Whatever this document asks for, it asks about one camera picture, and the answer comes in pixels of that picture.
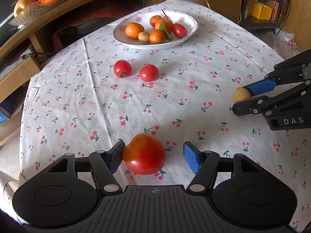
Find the white floral ceramic plate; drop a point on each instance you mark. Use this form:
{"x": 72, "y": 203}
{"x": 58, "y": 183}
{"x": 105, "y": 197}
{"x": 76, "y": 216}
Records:
{"x": 186, "y": 20}

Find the small red cherry tomato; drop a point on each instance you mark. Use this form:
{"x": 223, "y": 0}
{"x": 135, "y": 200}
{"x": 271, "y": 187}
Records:
{"x": 179, "y": 30}

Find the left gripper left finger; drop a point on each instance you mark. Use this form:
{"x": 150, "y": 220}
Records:
{"x": 104, "y": 164}

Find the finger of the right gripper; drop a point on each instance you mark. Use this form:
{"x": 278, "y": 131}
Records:
{"x": 264, "y": 106}
{"x": 262, "y": 87}

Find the mandarin orange with stem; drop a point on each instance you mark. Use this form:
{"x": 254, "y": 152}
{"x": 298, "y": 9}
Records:
{"x": 153, "y": 20}

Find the black flat tv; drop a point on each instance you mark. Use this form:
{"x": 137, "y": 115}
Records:
{"x": 6, "y": 15}

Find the yellow cardboard box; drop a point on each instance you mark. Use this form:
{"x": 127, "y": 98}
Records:
{"x": 261, "y": 11}

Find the small brown kiwi fruit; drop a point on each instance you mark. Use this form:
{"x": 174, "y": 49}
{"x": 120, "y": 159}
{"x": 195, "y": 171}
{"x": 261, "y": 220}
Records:
{"x": 143, "y": 37}

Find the red cherry tomato round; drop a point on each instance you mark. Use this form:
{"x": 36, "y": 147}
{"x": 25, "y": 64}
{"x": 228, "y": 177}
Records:
{"x": 149, "y": 72}

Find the yellow red apple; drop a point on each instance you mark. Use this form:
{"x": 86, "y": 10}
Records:
{"x": 21, "y": 4}

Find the mandarin orange with leaf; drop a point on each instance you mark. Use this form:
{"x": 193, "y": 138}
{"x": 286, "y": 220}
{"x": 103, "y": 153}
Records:
{"x": 166, "y": 26}

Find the black metal shelf rack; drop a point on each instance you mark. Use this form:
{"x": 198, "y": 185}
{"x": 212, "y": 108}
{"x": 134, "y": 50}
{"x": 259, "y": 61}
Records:
{"x": 280, "y": 12}

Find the cherry print tablecloth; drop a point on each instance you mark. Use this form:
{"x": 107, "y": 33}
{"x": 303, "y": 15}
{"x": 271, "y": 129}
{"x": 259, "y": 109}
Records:
{"x": 76, "y": 104}

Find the small yellow potato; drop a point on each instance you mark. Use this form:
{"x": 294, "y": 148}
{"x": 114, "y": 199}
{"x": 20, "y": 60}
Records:
{"x": 241, "y": 94}

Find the small mandarin orange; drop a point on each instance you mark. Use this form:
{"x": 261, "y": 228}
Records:
{"x": 157, "y": 37}

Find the large red tomato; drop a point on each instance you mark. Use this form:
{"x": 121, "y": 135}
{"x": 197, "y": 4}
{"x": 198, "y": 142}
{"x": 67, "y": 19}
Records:
{"x": 144, "y": 155}

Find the glass fruit dish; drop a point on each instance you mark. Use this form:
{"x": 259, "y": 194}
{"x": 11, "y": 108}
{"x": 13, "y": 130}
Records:
{"x": 33, "y": 11}

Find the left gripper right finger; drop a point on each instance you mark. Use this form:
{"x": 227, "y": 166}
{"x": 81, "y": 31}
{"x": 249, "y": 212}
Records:
{"x": 204, "y": 165}

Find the mandarin orange large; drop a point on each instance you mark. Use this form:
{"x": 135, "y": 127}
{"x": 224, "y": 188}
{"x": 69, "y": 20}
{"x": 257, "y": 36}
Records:
{"x": 132, "y": 30}

